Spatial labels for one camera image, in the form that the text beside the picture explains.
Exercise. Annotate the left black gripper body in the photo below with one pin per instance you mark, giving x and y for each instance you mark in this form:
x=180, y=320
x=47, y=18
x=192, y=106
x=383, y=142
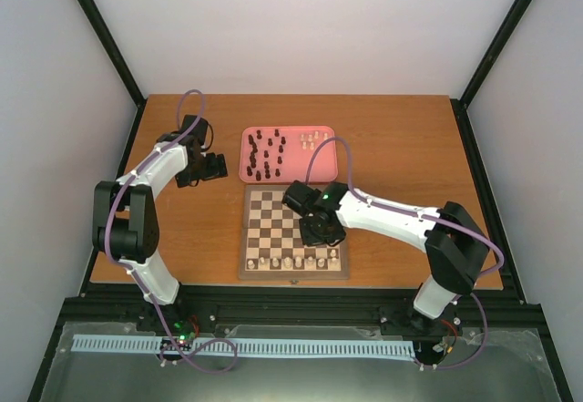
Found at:
x=209, y=171

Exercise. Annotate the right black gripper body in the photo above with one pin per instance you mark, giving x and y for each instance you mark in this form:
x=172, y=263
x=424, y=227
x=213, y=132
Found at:
x=318, y=236

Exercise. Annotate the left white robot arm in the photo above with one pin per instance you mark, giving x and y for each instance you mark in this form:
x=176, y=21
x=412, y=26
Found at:
x=125, y=222

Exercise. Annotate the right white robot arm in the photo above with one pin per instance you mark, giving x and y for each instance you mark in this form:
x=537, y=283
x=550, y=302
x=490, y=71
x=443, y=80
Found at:
x=454, y=245

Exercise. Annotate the wooden chess board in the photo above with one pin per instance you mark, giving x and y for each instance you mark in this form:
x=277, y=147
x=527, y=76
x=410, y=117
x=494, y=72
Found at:
x=271, y=230

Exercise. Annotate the pink plastic tray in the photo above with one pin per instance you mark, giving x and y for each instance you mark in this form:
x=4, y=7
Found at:
x=283, y=154

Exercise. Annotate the light blue cable duct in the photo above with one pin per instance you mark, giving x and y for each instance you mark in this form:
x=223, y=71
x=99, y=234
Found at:
x=246, y=347

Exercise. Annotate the black aluminium frame base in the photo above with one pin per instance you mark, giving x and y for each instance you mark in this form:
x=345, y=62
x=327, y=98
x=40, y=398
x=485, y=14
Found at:
x=227, y=306

